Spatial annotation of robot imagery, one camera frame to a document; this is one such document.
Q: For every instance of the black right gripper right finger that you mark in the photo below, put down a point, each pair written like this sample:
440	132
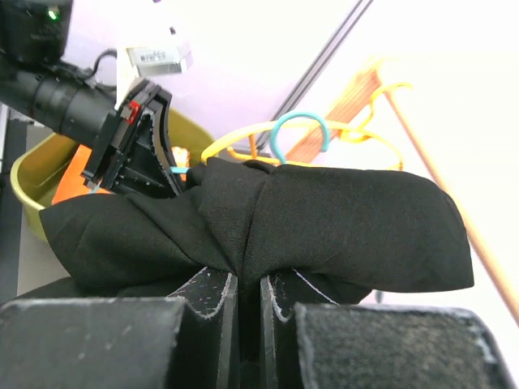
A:
311	341

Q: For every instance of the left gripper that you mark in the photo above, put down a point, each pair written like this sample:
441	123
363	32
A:
132	153

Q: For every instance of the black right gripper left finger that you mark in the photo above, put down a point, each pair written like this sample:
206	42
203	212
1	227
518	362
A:
188	339

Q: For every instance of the orange trousers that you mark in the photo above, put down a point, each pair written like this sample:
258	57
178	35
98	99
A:
72	184

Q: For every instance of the yellow orange hanger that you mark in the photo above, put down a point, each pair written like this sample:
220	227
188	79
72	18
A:
293	119

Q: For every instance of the black trousers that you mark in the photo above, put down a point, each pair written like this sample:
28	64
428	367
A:
353	230

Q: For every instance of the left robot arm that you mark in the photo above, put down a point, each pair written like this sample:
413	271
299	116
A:
37	83

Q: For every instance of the olive green plastic basket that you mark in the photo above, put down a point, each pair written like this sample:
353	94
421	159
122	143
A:
35	175

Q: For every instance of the wooden clothes rack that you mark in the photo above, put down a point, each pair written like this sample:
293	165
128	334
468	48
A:
342	94

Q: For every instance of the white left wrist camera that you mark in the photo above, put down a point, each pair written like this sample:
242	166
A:
151	42

